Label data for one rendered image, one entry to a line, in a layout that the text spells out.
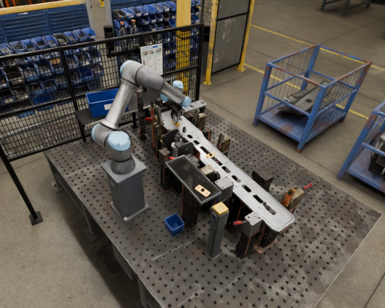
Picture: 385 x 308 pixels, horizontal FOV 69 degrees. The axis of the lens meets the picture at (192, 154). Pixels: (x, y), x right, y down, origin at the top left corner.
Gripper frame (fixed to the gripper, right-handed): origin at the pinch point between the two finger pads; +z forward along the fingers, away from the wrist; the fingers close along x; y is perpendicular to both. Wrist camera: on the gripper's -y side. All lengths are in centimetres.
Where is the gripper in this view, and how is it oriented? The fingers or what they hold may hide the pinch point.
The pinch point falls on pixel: (175, 121)
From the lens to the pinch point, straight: 230.1
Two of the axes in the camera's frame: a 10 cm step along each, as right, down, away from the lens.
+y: 5.7, 5.6, -6.0
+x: 8.2, -3.5, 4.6
